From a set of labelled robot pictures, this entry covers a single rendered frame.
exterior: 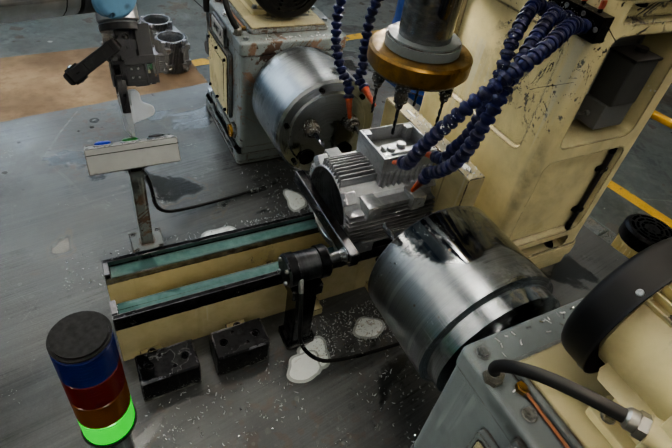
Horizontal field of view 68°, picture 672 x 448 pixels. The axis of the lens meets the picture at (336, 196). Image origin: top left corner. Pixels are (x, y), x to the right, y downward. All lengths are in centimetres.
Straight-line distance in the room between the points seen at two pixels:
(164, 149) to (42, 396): 48
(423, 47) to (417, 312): 41
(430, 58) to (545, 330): 44
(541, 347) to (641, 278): 18
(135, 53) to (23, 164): 57
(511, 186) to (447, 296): 36
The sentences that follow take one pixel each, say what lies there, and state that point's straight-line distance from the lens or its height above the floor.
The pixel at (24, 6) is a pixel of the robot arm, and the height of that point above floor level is 137.
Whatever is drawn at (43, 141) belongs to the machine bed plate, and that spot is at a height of 80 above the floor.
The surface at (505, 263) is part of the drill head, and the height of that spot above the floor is 116.
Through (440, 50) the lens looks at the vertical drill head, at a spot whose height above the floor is 136.
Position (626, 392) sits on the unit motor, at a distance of 62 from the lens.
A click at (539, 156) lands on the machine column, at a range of 98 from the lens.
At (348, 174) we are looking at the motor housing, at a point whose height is 111.
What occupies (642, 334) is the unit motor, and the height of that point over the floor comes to 130.
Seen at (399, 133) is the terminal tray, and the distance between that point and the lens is 105.
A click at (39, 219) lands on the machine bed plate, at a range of 135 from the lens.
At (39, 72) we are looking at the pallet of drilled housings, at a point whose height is 15.
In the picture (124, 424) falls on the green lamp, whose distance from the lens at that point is 70.
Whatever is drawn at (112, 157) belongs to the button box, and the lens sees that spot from 104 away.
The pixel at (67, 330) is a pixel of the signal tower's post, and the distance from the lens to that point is 58.
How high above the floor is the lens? 168
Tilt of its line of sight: 40 degrees down
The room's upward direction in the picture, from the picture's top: 10 degrees clockwise
